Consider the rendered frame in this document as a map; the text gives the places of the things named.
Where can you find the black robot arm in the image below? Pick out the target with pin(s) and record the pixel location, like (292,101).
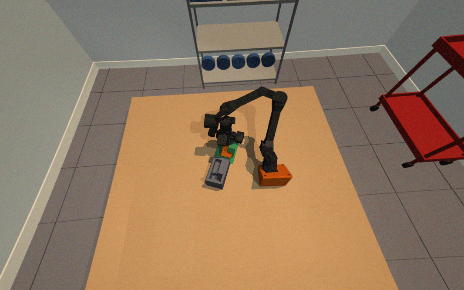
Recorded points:
(279,98)

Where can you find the orange l-shaped part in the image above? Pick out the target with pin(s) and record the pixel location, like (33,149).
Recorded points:
(225,152)

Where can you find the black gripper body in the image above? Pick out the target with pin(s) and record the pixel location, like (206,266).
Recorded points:
(237,136)

